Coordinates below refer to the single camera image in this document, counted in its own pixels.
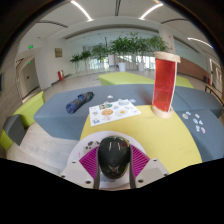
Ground red fire extinguisher box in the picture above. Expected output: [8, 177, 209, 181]
[57, 69, 65, 82]

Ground group of potted plants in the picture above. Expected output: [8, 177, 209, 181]
[69, 32, 170, 73]

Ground ceiling strip lights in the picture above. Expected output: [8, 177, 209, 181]
[69, 0, 214, 49]

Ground round white printed mouse pad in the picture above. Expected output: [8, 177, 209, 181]
[66, 130, 148, 189]

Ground lime green upholstered bench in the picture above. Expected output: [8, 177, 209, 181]
[174, 74, 195, 89]
[98, 70, 158, 86]

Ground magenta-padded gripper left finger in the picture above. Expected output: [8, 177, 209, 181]
[59, 145, 101, 191]

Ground small lime green ottoman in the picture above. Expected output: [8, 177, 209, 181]
[0, 128, 14, 151]

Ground black computer mouse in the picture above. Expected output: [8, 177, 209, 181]
[97, 135, 132, 180]

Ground framed wall picture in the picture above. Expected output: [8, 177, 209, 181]
[54, 47, 64, 59]

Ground dark blue folded umbrella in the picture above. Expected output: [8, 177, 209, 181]
[65, 91, 95, 115]

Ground red panel wooden stand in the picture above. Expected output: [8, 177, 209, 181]
[151, 50, 182, 119]

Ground long grey upholstered bench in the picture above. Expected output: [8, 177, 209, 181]
[33, 83, 161, 141]

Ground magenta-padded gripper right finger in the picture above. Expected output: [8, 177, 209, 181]
[128, 145, 171, 190]

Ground white sticker sheet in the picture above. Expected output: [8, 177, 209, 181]
[88, 98, 142, 127]

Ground wooden chair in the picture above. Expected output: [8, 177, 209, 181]
[203, 83, 224, 108]

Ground small grey ottoman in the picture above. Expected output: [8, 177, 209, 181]
[2, 113, 26, 146]

